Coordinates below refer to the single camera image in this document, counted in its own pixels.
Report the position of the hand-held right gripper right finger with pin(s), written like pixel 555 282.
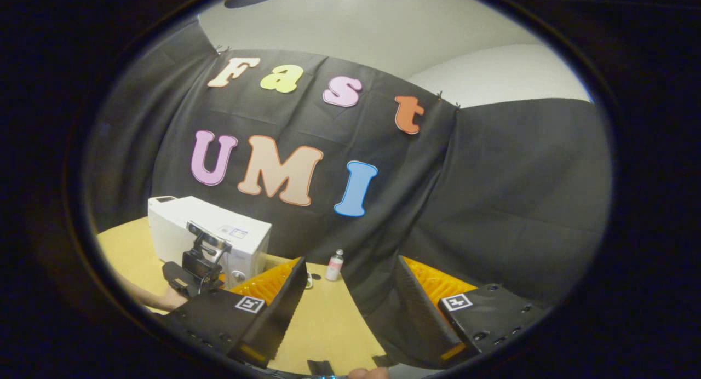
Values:
pixel 419 308

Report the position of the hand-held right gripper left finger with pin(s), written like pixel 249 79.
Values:
pixel 285 313

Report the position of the white microwave oven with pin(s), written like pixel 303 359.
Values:
pixel 181 220

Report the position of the small bottle with pink label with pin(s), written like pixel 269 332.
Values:
pixel 334 269

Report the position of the small black bracket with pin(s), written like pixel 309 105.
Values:
pixel 320 367
pixel 384 361

